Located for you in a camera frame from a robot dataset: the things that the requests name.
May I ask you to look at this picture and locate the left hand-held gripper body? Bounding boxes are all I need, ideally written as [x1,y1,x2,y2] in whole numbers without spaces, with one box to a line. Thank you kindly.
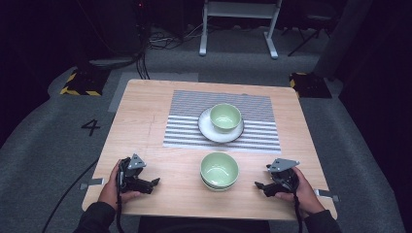
[116,152,148,192]

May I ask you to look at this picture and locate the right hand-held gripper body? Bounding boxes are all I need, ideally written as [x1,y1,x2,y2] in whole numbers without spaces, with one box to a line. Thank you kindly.
[265,157,301,194]

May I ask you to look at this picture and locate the white plate with dark rim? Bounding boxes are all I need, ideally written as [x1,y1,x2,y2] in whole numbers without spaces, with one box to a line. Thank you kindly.
[197,106,245,145]

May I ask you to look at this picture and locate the light green ceramic bowl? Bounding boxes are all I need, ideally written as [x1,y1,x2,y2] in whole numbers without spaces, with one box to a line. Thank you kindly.
[209,102,243,134]
[201,178,238,192]
[199,151,240,189]

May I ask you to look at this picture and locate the person's left hand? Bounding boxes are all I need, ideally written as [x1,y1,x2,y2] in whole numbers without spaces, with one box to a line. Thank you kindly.
[98,158,142,211]

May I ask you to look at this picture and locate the person's right hand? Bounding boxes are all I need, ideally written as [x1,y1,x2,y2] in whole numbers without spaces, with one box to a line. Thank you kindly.
[274,166,326,218]

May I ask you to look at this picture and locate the person's dark clothing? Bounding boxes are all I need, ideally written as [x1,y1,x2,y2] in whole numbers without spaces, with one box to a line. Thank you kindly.
[137,216,272,233]

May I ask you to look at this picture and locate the grey striped placemat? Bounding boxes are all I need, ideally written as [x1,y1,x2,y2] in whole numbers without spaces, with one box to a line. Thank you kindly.
[162,89,282,155]

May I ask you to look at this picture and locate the black yellow striped floor base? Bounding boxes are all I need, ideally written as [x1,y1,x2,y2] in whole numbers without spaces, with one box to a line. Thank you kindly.
[289,71,333,99]
[59,67,112,97]

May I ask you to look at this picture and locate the dark tripod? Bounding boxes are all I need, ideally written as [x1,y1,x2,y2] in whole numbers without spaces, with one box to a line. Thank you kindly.
[281,17,332,58]

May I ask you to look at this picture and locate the grey curtain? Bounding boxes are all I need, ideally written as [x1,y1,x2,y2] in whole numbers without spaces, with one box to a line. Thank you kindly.
[313,0,375,81]

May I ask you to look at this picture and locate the right hand-held gripper cable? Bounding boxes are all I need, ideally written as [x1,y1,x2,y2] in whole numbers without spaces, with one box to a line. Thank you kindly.
[292,190,304,233]

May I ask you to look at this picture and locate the hand-held gripper cable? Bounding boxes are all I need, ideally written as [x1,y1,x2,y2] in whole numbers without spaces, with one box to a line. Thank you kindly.
[116,190,126,233]
[292,190,304,233]

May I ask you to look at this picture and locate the left hand-held gripper cable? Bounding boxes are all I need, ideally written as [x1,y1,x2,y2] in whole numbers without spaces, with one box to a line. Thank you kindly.
[116,190,126,233]

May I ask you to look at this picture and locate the grey metal table bracket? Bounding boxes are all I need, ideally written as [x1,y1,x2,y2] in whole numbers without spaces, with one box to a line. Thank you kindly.
[313,188,340,204]
[79,177,106,191]

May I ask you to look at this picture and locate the black floor cable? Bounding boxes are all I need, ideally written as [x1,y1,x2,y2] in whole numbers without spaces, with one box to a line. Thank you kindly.
[41,157,99,233]

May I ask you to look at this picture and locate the black cable bundle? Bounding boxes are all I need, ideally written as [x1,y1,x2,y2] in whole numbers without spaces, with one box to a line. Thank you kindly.
[134,0,153,81]

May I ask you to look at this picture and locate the tangled floor cables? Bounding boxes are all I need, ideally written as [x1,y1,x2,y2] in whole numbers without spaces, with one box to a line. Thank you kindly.
[148,22,208,51]

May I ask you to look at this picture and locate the white metal stand frame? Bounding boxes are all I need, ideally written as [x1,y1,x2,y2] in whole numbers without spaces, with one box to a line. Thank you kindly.
[198,0,284,60]

